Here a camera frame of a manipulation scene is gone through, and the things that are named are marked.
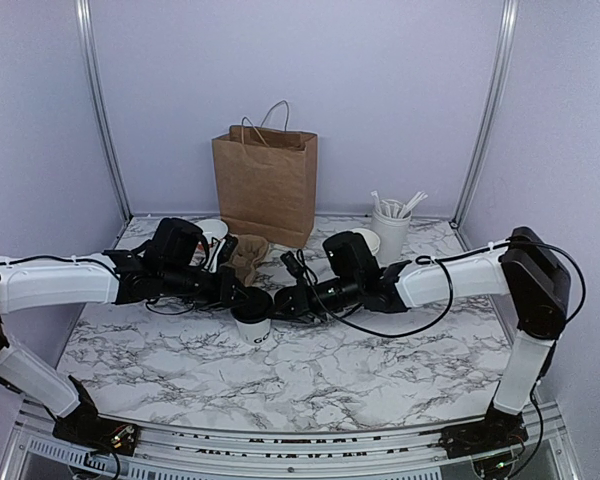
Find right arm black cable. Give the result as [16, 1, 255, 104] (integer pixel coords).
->
[294, 244, 586, 339]

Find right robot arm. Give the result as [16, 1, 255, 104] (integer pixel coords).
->
[273, 227, 571, 458]

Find orange and white bowl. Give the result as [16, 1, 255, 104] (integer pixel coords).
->
[195, 218, 229, 247]

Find brown pulp cup carrier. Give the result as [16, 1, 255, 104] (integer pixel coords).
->
[227, 234, 269, 287]

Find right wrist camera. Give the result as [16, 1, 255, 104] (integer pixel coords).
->
[280, 250, 309, 282]

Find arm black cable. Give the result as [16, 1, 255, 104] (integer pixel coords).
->
[294, 244, 586, 339]
[0, 254, 191, 314]

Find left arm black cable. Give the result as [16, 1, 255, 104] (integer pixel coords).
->
[0, 254, 191, 314]

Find front aluminium rail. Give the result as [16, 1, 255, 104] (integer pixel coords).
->
[0, 400, 583, 479]

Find brown paper bag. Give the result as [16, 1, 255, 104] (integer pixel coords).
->
[212, 117, 318, 248]

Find left aluminium frame post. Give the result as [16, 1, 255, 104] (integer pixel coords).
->
[75, 0, 132, 223]

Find aluminium frame post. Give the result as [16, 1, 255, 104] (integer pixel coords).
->
[75, 0, 132, 223]
[451, 0, 520, 229]

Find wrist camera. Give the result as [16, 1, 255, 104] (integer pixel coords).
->
[280, 250, 309, 282]
[206, 234, 238, 273]

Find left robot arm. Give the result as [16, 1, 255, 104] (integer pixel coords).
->
[0, 218, 247, 456]

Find stack of white paper cups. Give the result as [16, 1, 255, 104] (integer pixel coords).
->
[352, 228, 381, 256]

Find right aluminium frame post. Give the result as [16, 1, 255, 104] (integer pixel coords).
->
[451, 0, 520, 229]

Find white ribbed straw holder cup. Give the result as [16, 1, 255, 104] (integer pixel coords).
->
[371, 209, 411, 265]

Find white wrapped straws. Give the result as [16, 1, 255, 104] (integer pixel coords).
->
[370, 191, 428, 219]

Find black plastic cup lid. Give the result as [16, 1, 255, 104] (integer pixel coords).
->
[230, 287, 274, 324]

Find white paper coffee cup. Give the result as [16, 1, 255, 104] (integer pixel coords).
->
[236, 318, 271, 346]

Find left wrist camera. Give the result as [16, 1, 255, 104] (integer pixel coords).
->
[206, 234, 238, 273]

